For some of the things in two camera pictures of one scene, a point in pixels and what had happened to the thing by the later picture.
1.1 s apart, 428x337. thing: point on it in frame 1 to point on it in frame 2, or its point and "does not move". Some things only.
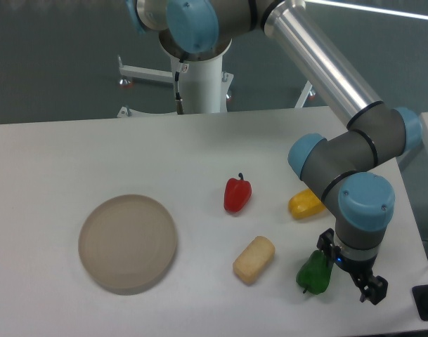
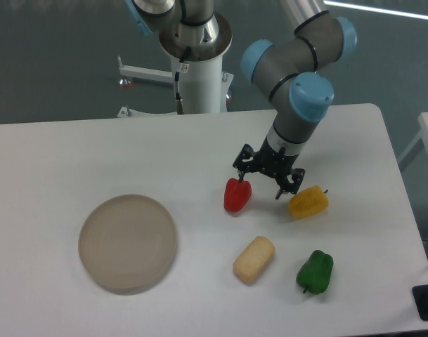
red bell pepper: [237, 193] does not move
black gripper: [376, 289] to [277, 166]
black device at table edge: [426, 297] does not move
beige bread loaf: [254, 259] does not move
